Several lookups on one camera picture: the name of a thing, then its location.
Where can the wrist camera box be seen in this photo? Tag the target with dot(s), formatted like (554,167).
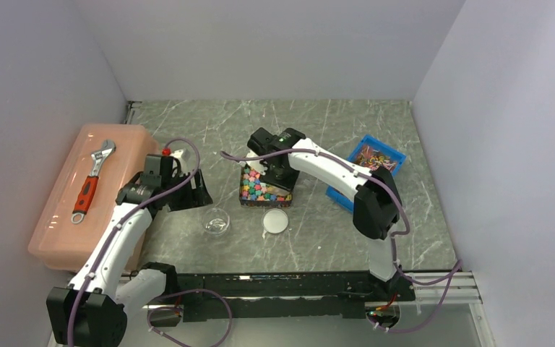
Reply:
(181,159)
(249,161)

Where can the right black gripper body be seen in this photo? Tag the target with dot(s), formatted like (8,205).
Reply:
(282,178)

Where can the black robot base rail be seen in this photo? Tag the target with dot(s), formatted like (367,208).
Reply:
(347,294)

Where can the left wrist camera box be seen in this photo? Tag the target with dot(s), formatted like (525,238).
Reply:
(181,159)

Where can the tin of star candies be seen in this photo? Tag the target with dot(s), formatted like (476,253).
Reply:
(254,193)

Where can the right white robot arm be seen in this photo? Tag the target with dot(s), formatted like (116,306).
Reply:
(377,206)

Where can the blue bin of lollipops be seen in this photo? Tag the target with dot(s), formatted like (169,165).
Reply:
(370,153)

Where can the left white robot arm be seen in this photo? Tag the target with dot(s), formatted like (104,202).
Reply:
(94,308)

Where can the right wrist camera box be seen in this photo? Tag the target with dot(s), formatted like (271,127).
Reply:
(249,161)

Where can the small clear glass jar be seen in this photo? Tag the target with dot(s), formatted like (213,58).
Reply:
(216,221)

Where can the orange translucent storage box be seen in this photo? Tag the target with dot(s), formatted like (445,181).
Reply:
(58,242)

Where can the red handled adjustable wrench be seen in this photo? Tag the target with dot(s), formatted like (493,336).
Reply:
(87,192)

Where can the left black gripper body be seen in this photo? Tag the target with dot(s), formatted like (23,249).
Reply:
(180,199)

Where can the round white jar lid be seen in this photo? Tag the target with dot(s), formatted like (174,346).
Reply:
(275,221)

